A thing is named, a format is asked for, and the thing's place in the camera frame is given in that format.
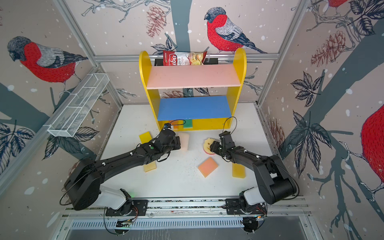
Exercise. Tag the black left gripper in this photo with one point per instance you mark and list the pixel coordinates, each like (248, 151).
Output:
(176, 139)

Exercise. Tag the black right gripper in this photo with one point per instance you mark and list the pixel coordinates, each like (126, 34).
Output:
(213, 146)

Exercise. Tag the light pink sponge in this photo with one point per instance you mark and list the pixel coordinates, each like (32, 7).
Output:
(184, 141)

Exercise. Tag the smiley face sponge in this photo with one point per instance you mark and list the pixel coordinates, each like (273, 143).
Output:
(207, 146)

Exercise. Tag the orange scrub sponge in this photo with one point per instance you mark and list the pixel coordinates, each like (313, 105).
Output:
(175, 125)

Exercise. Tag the salmon orange sponge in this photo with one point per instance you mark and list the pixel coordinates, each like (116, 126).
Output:
(207, 167)

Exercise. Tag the green scrub sponge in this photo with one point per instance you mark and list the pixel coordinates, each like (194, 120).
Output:
(188, 124)

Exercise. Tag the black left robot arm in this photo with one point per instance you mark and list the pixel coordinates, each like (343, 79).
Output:
(83, 187)

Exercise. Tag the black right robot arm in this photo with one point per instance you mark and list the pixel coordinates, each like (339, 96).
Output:
(274, 183)

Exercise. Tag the yellow shelf with coloured boards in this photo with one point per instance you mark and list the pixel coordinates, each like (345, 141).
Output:
(206, 113)

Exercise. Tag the small yellow square sponge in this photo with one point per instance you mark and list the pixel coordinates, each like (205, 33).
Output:
(145, 137)

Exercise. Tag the yellow rectangular sponge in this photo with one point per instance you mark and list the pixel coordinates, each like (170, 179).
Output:
(238, 171)

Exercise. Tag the pale yellow sponge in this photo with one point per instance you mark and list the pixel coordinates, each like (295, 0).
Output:
(149, 167)

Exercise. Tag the red cassava chips bag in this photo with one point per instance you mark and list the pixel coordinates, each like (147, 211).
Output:
(172, 58)

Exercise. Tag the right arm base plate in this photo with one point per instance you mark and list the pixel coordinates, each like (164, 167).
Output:
(239, 206)

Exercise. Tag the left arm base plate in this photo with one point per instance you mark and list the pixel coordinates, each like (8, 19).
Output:
(131, 208)

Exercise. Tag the white wire mesh basket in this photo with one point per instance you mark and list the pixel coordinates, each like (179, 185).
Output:
(81, 102)

